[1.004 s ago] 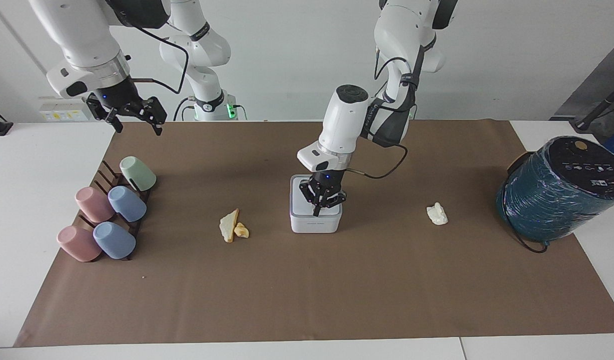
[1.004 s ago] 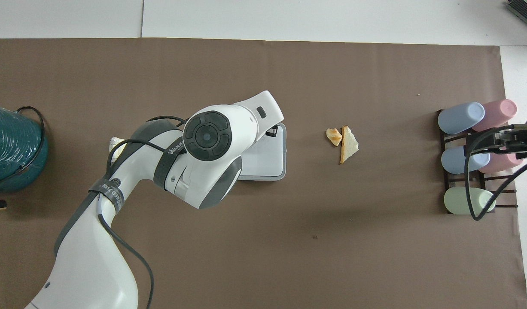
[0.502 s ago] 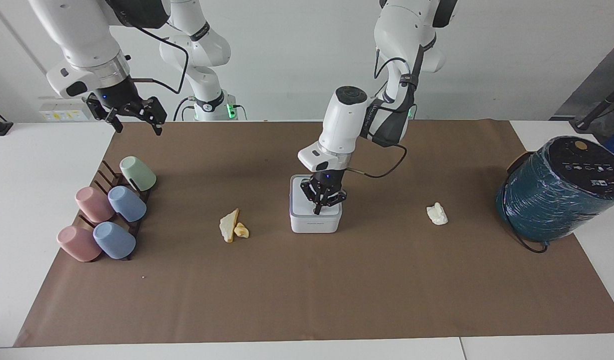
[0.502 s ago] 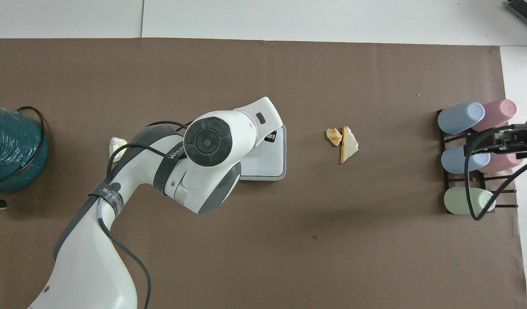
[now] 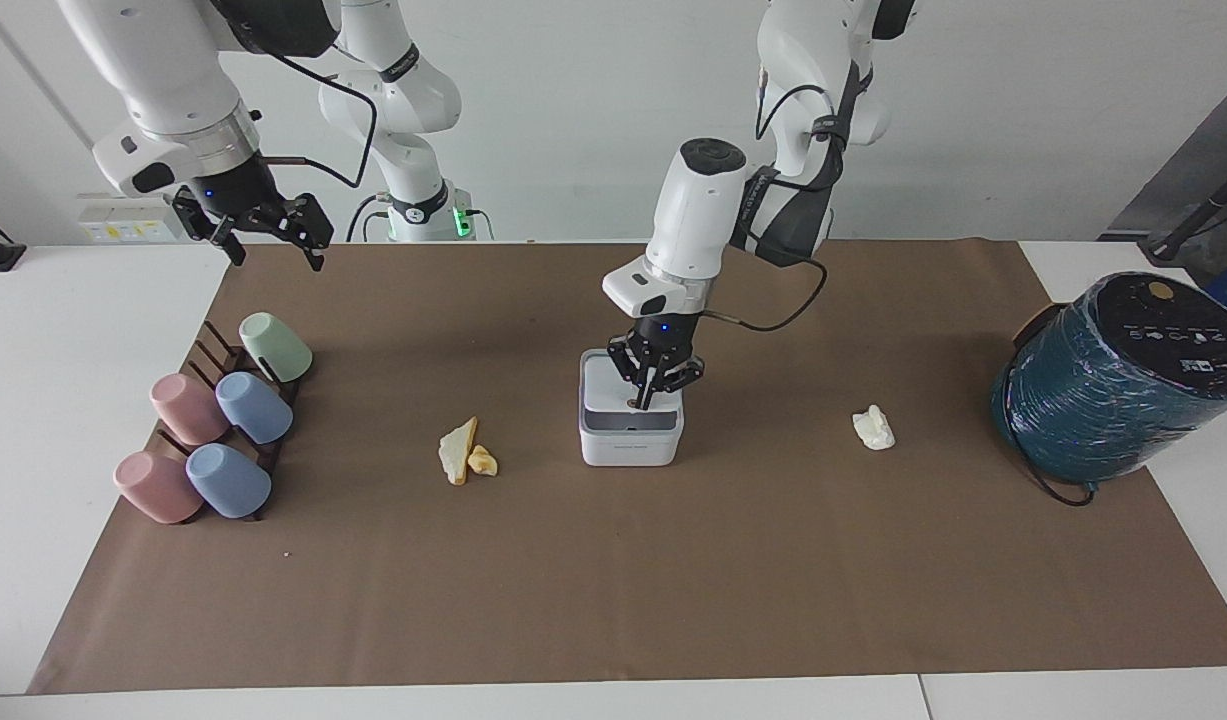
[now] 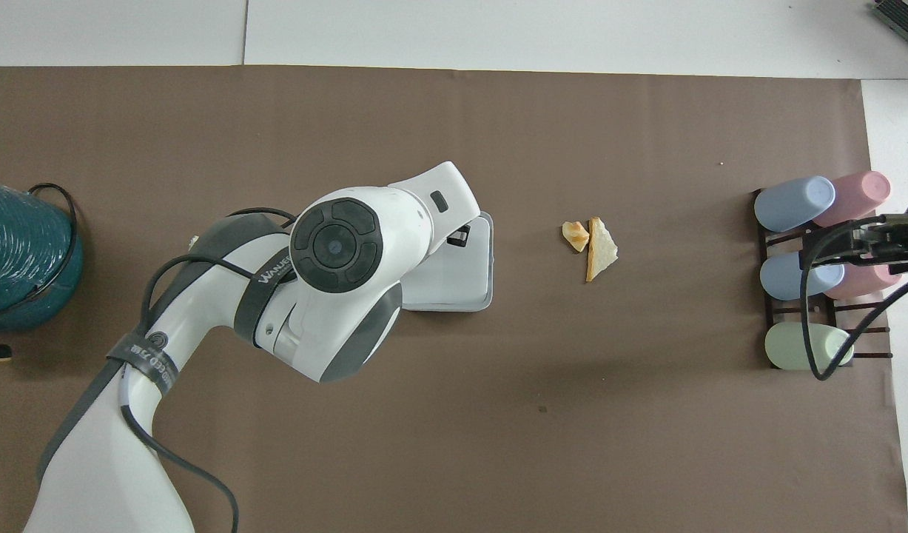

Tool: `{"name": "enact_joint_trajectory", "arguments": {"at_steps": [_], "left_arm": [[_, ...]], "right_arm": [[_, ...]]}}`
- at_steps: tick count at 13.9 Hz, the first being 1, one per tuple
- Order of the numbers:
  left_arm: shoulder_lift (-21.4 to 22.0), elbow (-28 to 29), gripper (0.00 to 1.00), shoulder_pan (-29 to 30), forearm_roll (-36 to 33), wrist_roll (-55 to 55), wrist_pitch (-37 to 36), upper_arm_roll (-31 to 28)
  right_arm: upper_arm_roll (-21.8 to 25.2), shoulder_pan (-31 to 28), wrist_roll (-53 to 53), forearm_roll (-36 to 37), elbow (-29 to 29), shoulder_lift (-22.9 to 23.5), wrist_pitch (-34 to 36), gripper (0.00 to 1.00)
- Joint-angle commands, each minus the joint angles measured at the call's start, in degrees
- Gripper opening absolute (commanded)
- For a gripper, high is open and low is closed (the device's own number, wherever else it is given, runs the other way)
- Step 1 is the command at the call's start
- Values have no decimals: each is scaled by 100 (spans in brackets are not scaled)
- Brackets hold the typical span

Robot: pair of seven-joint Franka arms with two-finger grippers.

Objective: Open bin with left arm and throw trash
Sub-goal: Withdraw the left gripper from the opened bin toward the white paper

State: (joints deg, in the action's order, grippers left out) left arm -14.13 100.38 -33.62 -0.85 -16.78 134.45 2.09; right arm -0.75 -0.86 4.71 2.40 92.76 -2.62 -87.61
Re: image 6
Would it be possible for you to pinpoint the white lidded bin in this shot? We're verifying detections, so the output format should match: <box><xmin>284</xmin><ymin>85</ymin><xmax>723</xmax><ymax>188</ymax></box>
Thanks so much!
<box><xmin>402</xmin><ymin>211</ymin><xmax>494</xmax><ymax>312</ymax></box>

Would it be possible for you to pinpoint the pink cup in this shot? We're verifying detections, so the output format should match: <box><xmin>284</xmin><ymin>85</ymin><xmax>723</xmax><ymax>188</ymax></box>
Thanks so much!
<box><xmin>813</xmin><ymin>171</ymin><xmax>892</xmax><ymax>228</ymax></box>
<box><xmin>824</xmin><ymin>261</ymin><xmax>902</xmax><ymax>301</ymax></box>

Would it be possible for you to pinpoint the blue cup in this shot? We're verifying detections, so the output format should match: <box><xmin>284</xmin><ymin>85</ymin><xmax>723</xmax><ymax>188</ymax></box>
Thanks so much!
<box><xmin>759</xmin><ymin>252</ymin><xmax>845</xmax><ymax>301</ymax></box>
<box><xmin>754</xmin><ymin>176</ymin><xmax>836</xmax><ymax>232</ymax></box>

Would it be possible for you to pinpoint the dark wooden cup rack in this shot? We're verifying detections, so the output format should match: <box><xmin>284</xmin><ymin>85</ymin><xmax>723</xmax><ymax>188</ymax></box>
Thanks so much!
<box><xmin>753</xmin><ymin>189</ymin><xmax>895</xmax><ymax>369</ymax></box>

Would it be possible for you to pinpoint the green cup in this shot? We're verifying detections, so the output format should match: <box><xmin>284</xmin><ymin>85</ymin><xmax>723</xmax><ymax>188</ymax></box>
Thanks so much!
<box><xmin>764</xmin><ymin>322</ymin><xmax>854</xmax><ymax>371</ymax></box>

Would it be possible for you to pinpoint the grey ribbed device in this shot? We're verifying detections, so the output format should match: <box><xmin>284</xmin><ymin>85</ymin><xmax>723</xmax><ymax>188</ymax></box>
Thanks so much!
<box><xmin>871</xmin><ymin>0</ymin><xmax>908</xmax><ymax>39</ymax></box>

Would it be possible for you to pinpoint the triangular bread slice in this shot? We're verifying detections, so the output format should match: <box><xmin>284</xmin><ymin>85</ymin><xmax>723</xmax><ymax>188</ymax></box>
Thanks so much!
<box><xmin>585</xmin><ymin>216</ymin><xmax>619</xmax><ymax>283</ymax></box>

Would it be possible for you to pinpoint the teal ribbed container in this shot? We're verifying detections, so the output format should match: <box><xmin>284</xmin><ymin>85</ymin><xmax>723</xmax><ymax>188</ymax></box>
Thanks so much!
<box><xmin>0</xmin><ymin>179</ymin><xmax>84</xmax><ymax>332</ymax></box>

